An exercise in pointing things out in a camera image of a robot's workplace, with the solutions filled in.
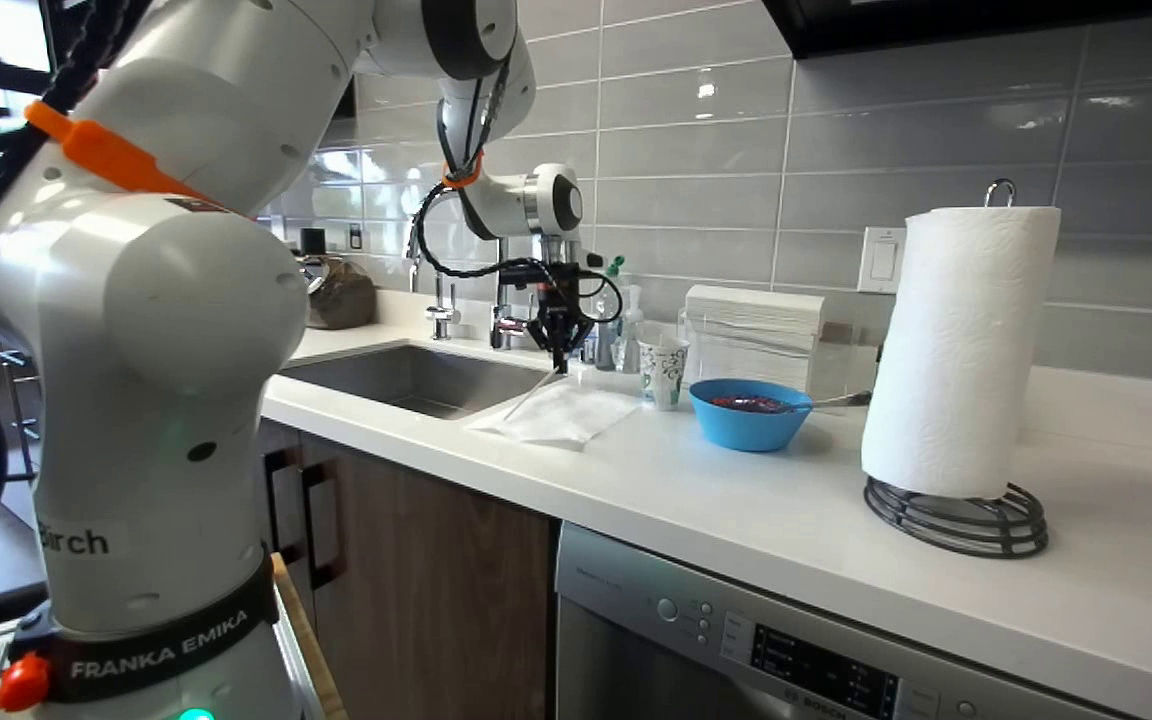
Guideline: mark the stainless steel dishwasher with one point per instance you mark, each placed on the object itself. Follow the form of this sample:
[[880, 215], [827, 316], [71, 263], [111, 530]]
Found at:
[[680, 634]]

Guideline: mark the wooden stick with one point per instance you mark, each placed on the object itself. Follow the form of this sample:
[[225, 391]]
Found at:
[[309, 640]]

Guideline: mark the white wall outlet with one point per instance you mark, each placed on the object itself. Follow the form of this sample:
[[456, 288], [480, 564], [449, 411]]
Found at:
[[880, 256]]

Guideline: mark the clear dish soap bottle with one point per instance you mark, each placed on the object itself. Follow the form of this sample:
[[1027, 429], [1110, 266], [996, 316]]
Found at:
[[627, 327]]

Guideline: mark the white napkin box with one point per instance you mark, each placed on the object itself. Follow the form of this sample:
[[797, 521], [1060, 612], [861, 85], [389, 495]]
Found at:
[[754, 335]]

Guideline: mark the steel sink basin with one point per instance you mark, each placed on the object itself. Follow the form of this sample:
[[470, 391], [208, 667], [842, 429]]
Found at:
[[416, 377]]

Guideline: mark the black range hood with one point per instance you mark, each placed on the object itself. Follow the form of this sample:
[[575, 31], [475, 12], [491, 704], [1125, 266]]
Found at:
[[1000, 16]]

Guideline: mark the white patterned paper cup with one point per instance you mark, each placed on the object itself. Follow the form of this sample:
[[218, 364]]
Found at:
[[666, 375]]

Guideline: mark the dark brown bag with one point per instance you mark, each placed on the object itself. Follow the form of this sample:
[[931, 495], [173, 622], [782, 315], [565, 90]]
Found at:
[[343, 298]]

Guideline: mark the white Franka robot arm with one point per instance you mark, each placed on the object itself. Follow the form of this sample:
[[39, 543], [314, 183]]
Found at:
[[136, 347]]

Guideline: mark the blue bowl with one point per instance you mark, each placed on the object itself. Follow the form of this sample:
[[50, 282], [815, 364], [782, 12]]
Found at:
[[749, 418]]

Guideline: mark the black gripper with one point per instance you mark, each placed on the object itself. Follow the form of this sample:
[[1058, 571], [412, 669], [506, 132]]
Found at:
[[562, 293]]

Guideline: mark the small chrome tap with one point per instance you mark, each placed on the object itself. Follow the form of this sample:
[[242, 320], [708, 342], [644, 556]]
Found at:
[[443, 308]]

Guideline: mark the white cloth sheet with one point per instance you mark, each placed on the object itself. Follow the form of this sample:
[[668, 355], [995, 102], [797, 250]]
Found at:
[[562, 414]]

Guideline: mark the paper towel roll on holder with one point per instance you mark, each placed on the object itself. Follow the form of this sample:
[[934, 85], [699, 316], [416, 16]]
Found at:
[[961, 521]]

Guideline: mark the white paper towel roll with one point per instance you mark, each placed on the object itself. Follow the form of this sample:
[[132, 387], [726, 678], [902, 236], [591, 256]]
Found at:
[[958, 355]]

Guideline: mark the brown wooden cabinet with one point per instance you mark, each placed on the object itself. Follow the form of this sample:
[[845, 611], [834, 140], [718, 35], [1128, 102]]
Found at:
[[443, 602]]

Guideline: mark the tall chrome faucet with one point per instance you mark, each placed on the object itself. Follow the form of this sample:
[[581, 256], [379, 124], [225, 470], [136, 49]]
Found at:
[[506, 327]]

